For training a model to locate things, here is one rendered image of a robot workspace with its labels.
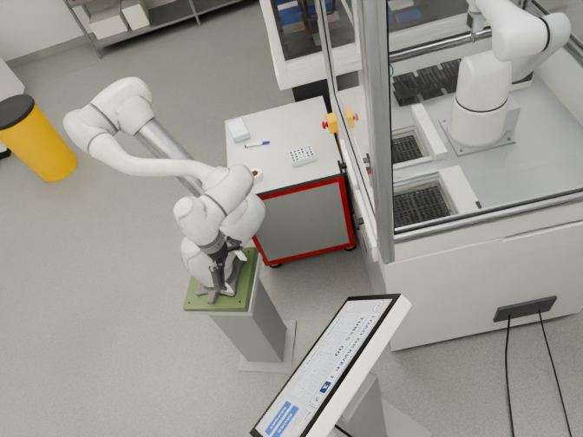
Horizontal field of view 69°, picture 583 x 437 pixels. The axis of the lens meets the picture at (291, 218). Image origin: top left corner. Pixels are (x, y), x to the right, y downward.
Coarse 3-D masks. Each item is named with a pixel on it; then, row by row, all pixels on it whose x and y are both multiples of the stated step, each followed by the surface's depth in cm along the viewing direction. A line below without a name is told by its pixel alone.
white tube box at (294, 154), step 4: (300, 148) 216; (304, 148) 215; (308, 148) 215; (288, 152) 216; (292, 152) 215; (296, 152) 215; (300, 152) 214; (304, 152) 214; (308, 152) 213; (312, 152) 212; (292, 156) 214; (296, 156) 214; (308, 156) 211; (312, 156) 211; (292, 160) 213; (296, 160) 211; (300, 160) 211; (304, 160) 212; (308, 160) 213; (312, 160) 213; (292, 164) 212; (296, 164) 212; (300, 164) 213
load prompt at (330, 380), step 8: (368, 320) 118; (368, 328) 114; (360, 336) 114; (352, 344) 114; (344, 352) 115; (352, 352) 111; (344, 360) 111; (336, 368) 112; (328, 376) 112; (336, 376) 108; (328, 384) 108; (320, 392) 109; (312, 400) 109; (320, 400) 106
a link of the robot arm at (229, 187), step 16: (96, 144) 142; (112, 144) 143; (112, 160) 141; (128, 160) 140; (144, 160) 140; (160, 160) 140; (176, 160) 140; (192, 160) 140; (192, 176) 141; (208, 176) 134; (224, 176) 133; (240, 176) 134; (208, 192) 132; (224, 192) 131; (240, 192) 134; (224, 208) 132
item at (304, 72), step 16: (272, 16) 213; (272, 32) 219; (272, 48) 226; (288, 64) 235; (304, 64) 236; (320, 64) 238; (288, 80) 242; (304, 80) 244; (320, 80) 247; (304, 96) 255
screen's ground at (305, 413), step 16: (368, 304) 126; (384, 304) 117; (352, 336) 118; (288, 384) 128; (320, 384) 112; (288, 400) 120; (272, 416) 120; (304, 416) 106; (272, 432) 113; (288, 432) 106
